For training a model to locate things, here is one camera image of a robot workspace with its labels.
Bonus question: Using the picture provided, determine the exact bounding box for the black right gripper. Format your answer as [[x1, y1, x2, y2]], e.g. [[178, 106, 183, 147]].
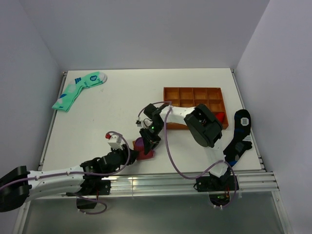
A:
[[140, 122, 165, 155]]

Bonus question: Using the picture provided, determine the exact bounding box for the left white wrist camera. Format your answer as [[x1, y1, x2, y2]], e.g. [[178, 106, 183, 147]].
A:
[[105, 133, 123, 150]]

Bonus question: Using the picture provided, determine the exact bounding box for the orange compartment tray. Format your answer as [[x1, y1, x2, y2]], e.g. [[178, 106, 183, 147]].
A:
[[163, 87, 229, 130]]

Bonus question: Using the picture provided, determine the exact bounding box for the black blue sock pair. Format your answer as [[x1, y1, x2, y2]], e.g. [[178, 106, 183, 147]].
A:
[[223, 109, 253, 167]]

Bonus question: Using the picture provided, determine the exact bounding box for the aluminium table front rail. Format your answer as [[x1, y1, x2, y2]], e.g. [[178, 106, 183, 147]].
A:
[[100, 172, 279, 197]]

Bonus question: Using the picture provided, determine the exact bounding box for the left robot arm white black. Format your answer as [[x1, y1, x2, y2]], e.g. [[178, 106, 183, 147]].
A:
[[0, 144, 139, 213]]

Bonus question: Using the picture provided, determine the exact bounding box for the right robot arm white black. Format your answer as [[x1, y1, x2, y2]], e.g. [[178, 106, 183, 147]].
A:
[[136, 101, 233, 190]]

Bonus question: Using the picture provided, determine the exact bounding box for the mint green sock pair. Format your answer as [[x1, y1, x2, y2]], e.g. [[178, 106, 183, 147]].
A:
[[52, 71, 108, 112]]

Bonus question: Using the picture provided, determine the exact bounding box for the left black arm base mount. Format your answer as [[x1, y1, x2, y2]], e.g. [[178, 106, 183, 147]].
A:
[[66, 179, 111, 215]]

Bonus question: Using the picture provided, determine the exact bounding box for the maroon purple orange sock pair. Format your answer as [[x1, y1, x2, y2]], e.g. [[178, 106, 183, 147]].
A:
[[133, 137, 154, 161]]

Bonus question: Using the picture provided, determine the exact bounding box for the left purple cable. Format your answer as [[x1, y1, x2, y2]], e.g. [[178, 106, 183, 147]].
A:
[[0, 131, 131, 215]]

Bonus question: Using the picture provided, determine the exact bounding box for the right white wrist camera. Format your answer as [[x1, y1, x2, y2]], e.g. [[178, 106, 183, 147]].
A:
[[136, 118, 147, 128]]

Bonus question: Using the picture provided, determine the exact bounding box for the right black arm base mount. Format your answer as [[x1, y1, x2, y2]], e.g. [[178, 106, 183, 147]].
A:
[[193, 175, 239, 208]]

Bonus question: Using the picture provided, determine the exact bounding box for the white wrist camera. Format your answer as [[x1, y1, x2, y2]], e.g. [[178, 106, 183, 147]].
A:
[[136, 118, 147, 128], [105, 133, 123, 150]]

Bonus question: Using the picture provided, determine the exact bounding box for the rolled red sock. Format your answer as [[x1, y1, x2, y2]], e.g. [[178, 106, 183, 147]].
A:
[[215, 112, 225, 124]]

